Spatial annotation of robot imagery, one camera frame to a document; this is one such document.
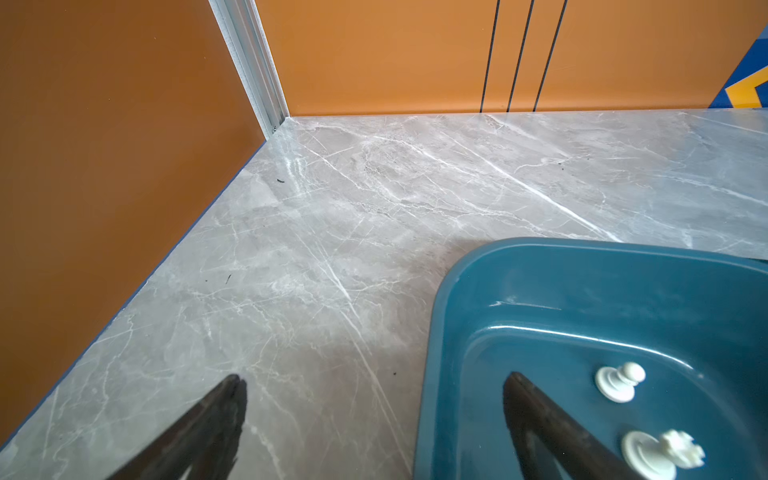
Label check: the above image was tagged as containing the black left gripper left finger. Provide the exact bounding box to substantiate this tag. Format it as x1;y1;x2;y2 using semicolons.
110;374;247;479

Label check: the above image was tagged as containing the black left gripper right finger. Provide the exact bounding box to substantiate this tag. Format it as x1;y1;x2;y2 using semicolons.
503;372;640;479

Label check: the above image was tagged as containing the white chess rook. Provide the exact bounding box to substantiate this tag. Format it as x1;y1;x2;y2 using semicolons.
620;430;706;480

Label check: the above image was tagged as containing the white chess pawn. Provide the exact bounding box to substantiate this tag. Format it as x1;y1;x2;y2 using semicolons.
594;362;646;403

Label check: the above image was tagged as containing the teal plastic tray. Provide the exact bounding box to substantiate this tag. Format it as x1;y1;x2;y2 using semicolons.
414;238;767;479

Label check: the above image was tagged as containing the aluminium corner post left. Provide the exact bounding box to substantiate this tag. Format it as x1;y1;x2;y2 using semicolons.
209;0;291;140

